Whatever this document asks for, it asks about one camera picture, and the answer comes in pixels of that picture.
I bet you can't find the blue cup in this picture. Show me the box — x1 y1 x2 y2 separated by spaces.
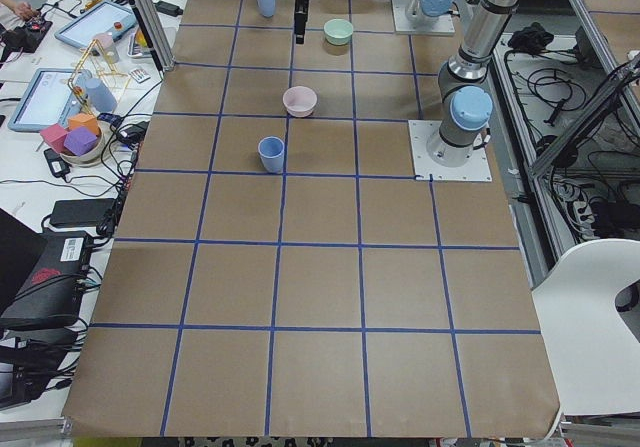
258 136 285 174
256 0 276 18

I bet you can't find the mint green bowl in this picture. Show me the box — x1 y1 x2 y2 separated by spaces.
323 18 354 46

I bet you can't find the pink bowl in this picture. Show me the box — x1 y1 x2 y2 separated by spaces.
282 86 318 118

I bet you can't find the blue tablet far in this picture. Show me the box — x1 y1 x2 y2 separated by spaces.
54 0 137 48

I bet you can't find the blue tablet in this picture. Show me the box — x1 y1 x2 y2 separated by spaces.
8 68 82 132
54 0 137 48

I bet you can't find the wooden marble run toy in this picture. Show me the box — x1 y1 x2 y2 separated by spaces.
67 38 130 113

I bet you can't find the light blue cylinder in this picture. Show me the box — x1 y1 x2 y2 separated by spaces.
85 78 117 113

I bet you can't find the bowl of coloured blocks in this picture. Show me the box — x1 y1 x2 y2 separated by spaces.
40 113 106 167

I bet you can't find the blue tablet near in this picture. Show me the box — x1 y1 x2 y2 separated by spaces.
8 68 82 132

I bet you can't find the black power adapter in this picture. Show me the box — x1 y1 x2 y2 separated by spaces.
49 198 114 228

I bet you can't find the white chair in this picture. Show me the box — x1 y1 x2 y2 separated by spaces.
533 239 639 416

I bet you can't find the aluminium frame post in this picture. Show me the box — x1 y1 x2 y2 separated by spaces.
128 0 175 72

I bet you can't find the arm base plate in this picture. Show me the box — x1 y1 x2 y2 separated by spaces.
408 120 492 182
392 0 455 37

